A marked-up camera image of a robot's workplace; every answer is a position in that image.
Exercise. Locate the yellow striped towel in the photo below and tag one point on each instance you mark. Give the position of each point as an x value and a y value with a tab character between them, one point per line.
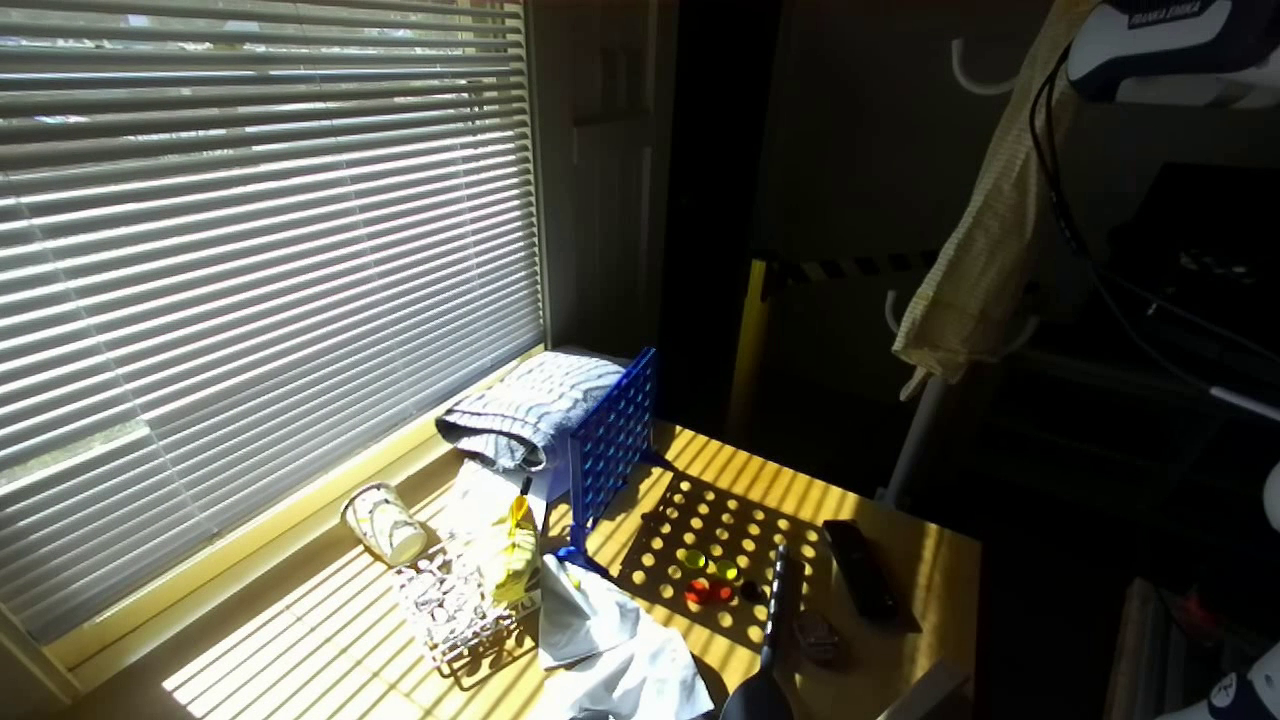
986	255

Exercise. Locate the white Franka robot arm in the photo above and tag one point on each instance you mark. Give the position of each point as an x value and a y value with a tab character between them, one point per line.
1175	61

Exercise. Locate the folded grey blue towel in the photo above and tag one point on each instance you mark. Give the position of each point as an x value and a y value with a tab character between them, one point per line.
533	400

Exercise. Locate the blue connect four grid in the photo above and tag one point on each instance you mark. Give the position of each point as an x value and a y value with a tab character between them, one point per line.
607	444

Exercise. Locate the yellow game disc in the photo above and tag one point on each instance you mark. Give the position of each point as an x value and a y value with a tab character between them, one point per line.
688	558

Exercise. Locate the yellow green packet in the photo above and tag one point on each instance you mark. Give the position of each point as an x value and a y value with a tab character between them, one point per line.
515	554

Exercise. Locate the red game disc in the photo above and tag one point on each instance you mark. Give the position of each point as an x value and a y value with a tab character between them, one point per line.
701	590
724	592

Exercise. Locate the white grey crumpled cloth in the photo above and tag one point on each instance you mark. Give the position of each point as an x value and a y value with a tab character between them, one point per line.
626	654

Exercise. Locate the white cup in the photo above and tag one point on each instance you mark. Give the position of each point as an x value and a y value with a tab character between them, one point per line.
386	526

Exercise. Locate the black remote control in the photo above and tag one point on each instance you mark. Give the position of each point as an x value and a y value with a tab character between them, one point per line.
867	570

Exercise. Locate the white window blinds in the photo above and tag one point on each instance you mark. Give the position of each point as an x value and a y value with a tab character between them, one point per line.
267	267

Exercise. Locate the white slatted rack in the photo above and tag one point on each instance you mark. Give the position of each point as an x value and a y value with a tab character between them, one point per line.
1147	654

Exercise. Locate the yellow post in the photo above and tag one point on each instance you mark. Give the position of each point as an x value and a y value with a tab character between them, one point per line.
751	334

